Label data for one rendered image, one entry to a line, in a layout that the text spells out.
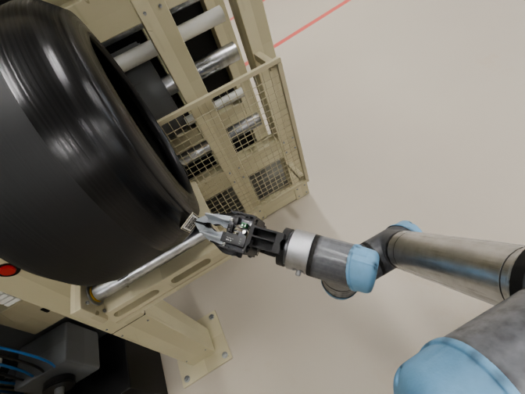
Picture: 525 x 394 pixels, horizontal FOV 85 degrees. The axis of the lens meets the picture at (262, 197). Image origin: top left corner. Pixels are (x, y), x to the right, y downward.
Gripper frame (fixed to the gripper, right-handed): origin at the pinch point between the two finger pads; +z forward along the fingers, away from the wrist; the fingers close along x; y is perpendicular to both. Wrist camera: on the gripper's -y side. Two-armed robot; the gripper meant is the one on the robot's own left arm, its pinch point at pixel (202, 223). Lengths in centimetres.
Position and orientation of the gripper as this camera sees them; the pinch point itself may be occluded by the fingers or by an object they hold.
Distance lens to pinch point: 63.4
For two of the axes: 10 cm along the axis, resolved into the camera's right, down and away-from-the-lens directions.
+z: -9.2, -2.1, 3.3
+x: -2.9, 9.3, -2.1
